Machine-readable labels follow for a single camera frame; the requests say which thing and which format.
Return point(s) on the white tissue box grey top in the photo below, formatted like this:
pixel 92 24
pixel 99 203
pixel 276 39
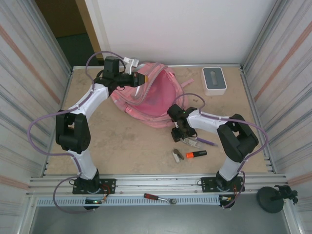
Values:
pixel 214 78

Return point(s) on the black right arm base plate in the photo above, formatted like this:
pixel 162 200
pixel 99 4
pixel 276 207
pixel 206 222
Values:
pixel 207 182

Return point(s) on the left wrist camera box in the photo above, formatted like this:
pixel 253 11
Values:
pixel 130 64

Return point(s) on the aluminium mounting rail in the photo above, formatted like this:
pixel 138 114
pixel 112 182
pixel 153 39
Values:
pixel 158 181

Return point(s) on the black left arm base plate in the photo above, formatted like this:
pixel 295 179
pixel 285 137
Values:
pixel 109 185

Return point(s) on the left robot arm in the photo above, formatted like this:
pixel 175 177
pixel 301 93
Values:
pixel 73 131

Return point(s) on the small white brown stapler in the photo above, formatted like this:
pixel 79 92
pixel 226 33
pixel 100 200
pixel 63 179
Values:
pixel 177 156

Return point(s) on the white door frame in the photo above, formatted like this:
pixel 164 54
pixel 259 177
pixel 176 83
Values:
pixel 97 31

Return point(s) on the small circuit board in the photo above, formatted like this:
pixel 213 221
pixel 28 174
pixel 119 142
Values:
pixel 226 198
pixel 93 201

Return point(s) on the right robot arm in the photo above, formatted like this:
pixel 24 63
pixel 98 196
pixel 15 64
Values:
pixel 236 139

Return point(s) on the aluminium table border rail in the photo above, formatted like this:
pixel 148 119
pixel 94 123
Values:
pixel 80 67

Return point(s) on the orange black highlighter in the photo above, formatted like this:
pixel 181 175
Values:
pixel 195 154

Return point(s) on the pink backpack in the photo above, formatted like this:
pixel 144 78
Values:
pixel 156 97

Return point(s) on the purple pen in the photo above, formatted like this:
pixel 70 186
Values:
pixel 207 142

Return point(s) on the clear plastic tube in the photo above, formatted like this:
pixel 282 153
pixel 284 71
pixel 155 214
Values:
pixel 195 144

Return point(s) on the black round clamp mount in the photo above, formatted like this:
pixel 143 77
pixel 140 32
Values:
pixel 269 198

